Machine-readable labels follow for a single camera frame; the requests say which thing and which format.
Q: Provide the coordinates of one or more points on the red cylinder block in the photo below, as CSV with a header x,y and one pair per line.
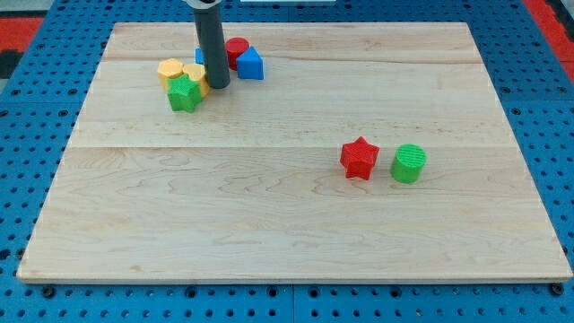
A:
x,y
235,47

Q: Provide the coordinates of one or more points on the red star block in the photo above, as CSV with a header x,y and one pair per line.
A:
x,y
359,158

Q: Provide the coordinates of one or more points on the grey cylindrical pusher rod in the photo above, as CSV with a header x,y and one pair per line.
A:
x,y
208,21

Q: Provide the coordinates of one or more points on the yellow hexagon block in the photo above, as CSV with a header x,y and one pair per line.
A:
x,y
169,69

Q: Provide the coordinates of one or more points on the blue triangle block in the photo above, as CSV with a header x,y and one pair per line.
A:
x,y
250,65

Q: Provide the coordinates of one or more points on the wooden board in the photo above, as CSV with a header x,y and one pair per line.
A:
x,y
249,188

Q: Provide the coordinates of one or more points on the green star block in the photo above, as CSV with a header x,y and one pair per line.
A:
x,y
184,94

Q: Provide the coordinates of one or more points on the yellow round block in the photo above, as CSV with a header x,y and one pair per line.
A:
x,y
197,73

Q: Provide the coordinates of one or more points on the blue cube block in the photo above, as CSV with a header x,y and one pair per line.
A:
x,y
199,56

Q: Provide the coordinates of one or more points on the silver rod mount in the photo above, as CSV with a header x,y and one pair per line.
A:
x,y
202,2

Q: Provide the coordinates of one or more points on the green cylinder block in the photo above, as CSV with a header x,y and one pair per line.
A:
x,y
408,163

